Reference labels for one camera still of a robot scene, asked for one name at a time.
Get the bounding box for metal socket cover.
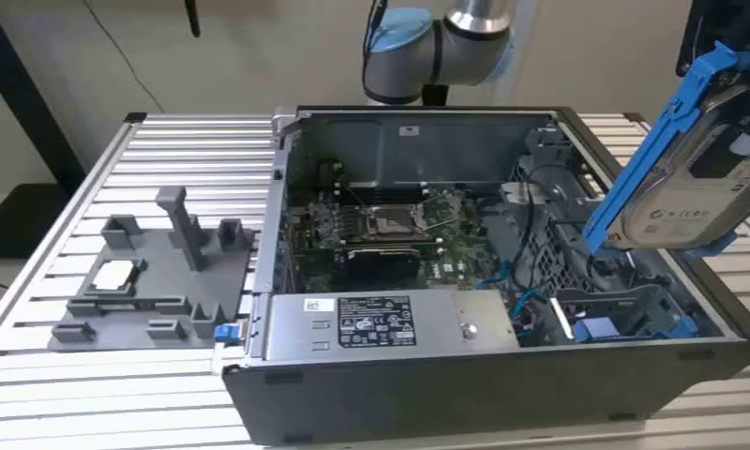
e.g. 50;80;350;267
421;193;465;230

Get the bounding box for black open PC case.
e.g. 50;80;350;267
221;103;750;446

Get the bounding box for silver CPU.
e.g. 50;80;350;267
92;260;140;291

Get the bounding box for thin blue wire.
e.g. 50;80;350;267
513;289;561;339
478;274;542;288

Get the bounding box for black antenna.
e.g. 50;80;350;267
182;0;202;38

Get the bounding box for thin metal locking lever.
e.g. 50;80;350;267
341;181;372;208

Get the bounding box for CPU socket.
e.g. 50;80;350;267
365;205;426;235

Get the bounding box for grey metal disk bay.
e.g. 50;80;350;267
484;154;689;348

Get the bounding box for silver power supply unit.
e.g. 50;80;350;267
262;289;518;362

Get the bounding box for green RAM stick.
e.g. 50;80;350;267
92;299;182;313

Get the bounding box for black desk leg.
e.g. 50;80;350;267
0;0;92;259

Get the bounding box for grey parts rack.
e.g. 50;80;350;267
48;186;261;352

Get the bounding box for green motherboard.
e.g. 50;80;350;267
286;185;508;294

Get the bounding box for long black wire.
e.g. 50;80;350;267
512;163;577;282

